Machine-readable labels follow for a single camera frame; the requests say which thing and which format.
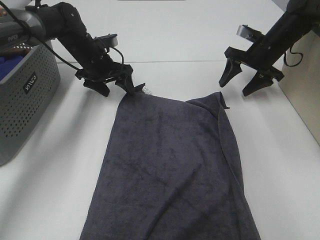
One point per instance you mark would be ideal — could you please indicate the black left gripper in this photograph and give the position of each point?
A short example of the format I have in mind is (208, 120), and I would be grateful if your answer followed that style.
(98, 67)

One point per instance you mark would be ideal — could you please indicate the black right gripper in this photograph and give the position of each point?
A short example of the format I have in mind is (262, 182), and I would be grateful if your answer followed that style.
(261, 57)

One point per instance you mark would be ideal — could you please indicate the dark grey towel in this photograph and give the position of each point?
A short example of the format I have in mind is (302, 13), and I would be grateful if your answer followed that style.
(171, 171)

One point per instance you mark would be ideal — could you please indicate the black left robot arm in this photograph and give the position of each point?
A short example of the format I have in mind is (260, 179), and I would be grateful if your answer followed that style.
(37, 24)

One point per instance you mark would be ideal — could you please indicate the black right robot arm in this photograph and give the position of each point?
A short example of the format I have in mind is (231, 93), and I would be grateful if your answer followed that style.
(299, 18)

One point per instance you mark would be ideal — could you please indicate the beige fabric storage bin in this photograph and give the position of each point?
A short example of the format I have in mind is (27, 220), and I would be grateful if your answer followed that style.
(301, 82)

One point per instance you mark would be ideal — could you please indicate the grey perforated plastic basket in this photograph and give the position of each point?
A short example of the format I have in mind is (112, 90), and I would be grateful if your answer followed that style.
(25, 94)

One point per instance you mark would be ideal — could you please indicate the brown cloth in basket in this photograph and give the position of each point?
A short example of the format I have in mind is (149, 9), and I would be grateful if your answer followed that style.
(15, 51)

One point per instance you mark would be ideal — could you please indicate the blue cloth in basket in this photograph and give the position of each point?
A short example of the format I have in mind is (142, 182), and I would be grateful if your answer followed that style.
(8, 63)

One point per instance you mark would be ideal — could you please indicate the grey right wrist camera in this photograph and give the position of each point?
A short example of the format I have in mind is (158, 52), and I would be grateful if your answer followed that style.
(249, 33)

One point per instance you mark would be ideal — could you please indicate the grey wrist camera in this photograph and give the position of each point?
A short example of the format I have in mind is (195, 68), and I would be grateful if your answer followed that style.
(106, 41)
(249, 33)

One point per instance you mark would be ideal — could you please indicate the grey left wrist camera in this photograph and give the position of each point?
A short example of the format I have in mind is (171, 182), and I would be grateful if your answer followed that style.
(106, 41)

